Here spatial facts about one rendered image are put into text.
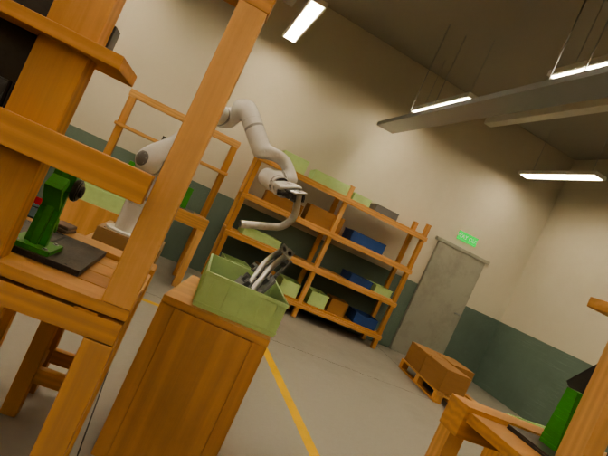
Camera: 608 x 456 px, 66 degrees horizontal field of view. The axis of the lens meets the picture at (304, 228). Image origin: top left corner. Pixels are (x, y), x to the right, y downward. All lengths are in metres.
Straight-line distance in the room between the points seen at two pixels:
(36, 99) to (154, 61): 6.08
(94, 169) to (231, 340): 1.09
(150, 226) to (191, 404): 1.09
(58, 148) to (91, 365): 0.63
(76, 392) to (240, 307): 0.87
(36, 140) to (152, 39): 6.24
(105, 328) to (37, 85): 0.71
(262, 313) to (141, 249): 0.92
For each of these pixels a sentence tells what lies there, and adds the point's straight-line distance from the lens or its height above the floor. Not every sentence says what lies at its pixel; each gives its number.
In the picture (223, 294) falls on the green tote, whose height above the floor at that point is 0.89.
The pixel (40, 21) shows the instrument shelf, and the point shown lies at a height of 1.52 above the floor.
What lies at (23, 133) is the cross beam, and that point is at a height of 1.24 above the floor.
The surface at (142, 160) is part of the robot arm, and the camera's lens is 2.31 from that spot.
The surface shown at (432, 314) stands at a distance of 8.86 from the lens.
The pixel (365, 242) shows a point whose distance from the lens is 7.47.
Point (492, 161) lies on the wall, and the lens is 9.16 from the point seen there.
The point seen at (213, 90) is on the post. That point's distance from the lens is 1.46.
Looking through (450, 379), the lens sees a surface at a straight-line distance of 6.55.
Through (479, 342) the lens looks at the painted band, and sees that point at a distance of 9.65.
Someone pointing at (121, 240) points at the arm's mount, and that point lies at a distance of 2.34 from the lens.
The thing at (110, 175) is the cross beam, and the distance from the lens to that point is 1.41.
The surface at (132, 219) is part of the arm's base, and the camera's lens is 2.36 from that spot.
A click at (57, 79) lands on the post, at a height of 1.41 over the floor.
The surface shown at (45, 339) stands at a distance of 2.45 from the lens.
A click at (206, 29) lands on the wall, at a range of 7.68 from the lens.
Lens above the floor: 1.32
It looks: level
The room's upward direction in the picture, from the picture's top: 25 degrees clockwise
